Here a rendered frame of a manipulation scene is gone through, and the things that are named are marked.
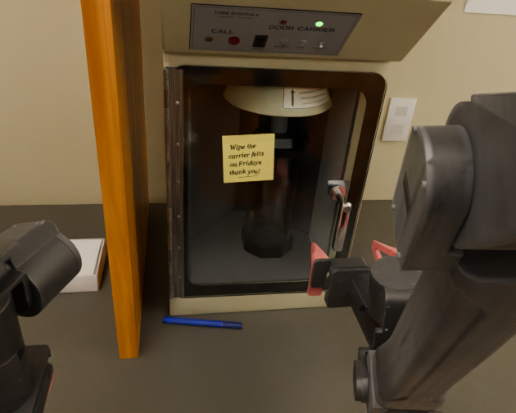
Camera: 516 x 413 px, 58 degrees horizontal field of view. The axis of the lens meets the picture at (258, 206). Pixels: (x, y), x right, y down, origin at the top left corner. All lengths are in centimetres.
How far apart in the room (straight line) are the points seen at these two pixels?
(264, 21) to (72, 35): 61
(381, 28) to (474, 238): 45
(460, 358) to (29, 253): 34
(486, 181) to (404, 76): 106
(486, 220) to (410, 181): 4
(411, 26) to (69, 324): 70
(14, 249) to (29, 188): 84
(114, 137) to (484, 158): 47
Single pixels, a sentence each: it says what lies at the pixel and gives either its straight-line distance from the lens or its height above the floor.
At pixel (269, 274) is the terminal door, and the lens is 82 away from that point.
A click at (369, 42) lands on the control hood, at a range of 63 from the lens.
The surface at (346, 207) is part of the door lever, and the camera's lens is 71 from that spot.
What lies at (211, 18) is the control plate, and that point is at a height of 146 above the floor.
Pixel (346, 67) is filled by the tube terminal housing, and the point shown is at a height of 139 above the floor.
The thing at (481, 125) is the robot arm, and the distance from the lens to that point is 18.
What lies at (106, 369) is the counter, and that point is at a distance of 81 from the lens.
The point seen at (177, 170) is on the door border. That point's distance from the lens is 69.
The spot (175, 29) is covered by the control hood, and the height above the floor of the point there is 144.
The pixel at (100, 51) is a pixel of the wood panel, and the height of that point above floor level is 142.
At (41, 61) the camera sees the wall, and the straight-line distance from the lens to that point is 113.
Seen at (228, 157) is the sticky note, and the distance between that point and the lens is 68.
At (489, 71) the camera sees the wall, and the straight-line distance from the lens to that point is 134.
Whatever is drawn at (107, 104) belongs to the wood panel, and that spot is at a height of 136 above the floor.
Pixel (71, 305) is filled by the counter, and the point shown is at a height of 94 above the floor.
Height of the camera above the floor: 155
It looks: 31 degrees down
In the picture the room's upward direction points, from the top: 5 degrees clockwise
